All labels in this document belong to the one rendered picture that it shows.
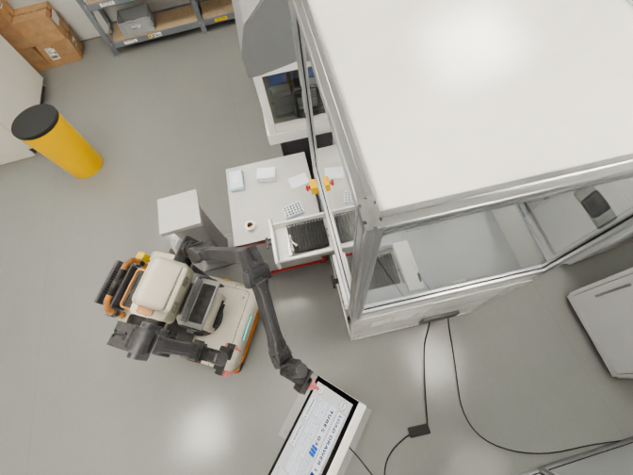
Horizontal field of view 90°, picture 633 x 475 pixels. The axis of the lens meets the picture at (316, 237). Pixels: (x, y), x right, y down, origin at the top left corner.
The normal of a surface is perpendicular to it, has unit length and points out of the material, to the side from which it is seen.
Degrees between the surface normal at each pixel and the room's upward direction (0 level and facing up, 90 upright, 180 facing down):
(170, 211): 0
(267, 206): 0
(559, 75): 0
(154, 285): 42
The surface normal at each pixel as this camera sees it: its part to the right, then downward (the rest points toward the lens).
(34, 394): -0.08, -0.41
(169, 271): 0.59, -0.18
